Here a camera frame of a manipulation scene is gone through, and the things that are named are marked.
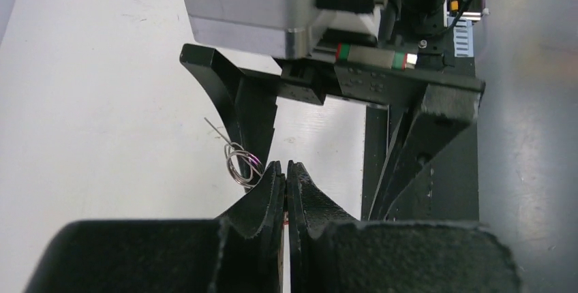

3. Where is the bent steel split ring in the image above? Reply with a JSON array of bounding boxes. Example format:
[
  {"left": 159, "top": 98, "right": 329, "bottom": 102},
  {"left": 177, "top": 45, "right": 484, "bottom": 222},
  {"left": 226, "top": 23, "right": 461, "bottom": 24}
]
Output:
[{"left": 204, "top": 117, "right": 266, "bottom": 189}]

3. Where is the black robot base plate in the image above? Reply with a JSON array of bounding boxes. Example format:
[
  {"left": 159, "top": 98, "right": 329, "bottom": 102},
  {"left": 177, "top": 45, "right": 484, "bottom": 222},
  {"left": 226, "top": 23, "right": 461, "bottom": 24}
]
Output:
[{"left": 361, "top": 20, "right": 485, "bottom": 220}]

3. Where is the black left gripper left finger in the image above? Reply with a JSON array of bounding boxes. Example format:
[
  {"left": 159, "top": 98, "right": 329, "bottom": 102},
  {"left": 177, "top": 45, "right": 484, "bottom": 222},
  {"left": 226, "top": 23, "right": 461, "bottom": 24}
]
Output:
[{"left": 27, "top": 161, "right": 285, "bottom": 292}]

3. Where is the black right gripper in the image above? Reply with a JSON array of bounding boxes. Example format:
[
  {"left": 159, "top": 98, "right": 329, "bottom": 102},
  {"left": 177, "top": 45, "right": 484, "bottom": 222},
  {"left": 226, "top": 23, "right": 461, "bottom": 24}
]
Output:
[{"left": 275, "top": 0, "right": 485, "bottom": 220}]

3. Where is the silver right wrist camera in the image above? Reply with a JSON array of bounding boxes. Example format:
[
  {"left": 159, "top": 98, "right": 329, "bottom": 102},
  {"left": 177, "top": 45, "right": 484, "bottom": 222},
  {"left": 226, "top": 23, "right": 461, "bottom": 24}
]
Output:
[{"left": 184, "top": 0, "right": 380, "bottom": 59}]

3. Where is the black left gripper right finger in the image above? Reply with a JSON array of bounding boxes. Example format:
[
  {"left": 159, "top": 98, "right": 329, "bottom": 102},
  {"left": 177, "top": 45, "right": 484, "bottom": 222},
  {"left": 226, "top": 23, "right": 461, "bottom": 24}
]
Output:
[{"left": 287, "top": 161, "right": 521, "bottom": 292}]

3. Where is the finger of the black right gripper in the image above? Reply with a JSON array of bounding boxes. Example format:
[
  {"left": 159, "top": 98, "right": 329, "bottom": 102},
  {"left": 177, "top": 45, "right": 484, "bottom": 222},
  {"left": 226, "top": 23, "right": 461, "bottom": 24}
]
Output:
[{"left": 179, "top": 44, "right": 325, "bottom": 187}]

